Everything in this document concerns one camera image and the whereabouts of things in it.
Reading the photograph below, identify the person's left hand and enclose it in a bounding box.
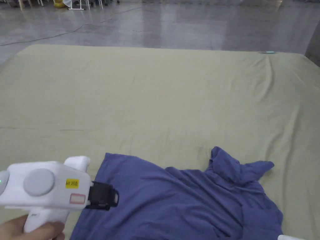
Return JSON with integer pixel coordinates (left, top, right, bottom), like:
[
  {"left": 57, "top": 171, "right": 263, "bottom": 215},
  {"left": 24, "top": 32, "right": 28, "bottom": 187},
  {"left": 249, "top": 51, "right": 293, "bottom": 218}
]
[{"left": 0, "top": 214, "right": 66, "bottom": 240}]

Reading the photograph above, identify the dark blue shirt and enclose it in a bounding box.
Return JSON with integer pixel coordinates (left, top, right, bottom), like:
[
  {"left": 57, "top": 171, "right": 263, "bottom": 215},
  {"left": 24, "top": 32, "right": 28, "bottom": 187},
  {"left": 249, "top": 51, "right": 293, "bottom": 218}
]
[{"left": 68, "top": 146, "right": 285, "bottom": 240}]

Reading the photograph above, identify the black floor cable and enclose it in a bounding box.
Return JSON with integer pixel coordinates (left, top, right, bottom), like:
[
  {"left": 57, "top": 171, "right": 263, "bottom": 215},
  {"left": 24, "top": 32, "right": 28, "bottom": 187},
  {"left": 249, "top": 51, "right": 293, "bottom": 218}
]
[{"left": 0, "top": 6, "right": 143, "bottom": 47}]

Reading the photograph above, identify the white metal stand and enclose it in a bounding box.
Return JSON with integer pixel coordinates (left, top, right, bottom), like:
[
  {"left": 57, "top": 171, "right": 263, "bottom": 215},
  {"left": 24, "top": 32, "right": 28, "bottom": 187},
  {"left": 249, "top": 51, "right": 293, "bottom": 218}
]
[{"left": 68, "top": 0, "right": 92, "bottom": 11}]

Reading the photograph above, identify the bed with pale green sheet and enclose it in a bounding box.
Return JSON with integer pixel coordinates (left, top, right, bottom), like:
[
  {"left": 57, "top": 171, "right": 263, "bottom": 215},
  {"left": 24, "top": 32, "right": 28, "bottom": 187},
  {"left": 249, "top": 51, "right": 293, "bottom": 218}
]
[{"left": 0, "top": 44, "right": 320, "bottom": 240}]

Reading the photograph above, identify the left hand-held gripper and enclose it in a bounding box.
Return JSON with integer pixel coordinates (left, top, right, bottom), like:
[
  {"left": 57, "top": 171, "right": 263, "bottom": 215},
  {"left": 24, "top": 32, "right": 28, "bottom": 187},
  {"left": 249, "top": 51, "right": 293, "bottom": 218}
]
[{"left": 0, "top": 155, "right": 120, "bottom": 233}]

